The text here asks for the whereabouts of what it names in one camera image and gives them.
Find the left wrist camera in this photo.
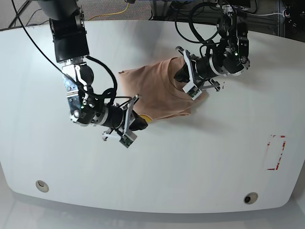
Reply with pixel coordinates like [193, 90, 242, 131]
[183, 81, 202, 100]

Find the peach t-shirt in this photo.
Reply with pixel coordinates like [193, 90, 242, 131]
[118, 57, 208, 122]

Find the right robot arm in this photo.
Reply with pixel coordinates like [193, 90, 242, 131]
[38, 0, 147, 147]

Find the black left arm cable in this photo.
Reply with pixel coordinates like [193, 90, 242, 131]
[174, 0, 222, 46]

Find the table grommet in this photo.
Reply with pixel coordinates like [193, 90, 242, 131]
[35, 180, 49, 193]
[244, 192, 258, 205]

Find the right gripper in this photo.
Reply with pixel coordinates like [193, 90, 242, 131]
[69, 94, 148, 141]

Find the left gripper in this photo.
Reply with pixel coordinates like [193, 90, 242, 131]
[174, 46, 250, 91]

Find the red tape rectangle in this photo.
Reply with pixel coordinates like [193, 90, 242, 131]
[264, 135, 286, 171]

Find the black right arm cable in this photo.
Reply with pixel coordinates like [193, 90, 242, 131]
[84, 56, 134, 105]

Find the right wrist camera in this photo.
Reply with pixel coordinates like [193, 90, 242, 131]
[119, 132, 137, 148]

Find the left table grommet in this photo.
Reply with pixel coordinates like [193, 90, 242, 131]
[35, 180, 49, 193]

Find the right table grommet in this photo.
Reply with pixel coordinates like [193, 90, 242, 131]
[244, 192, 258, 205]

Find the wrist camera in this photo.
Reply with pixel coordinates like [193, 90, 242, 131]
[119, 132, 137, 148]
[183, 81, 202, 100]

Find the yellow cable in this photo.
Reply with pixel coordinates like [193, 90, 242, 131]
[88, 5, 131, 21]

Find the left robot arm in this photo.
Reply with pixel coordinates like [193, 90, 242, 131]
[174, 0, 250, 96]

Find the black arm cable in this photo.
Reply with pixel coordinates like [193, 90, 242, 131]
[174, 0, 222, 46]
[84, 56, 134, 105]

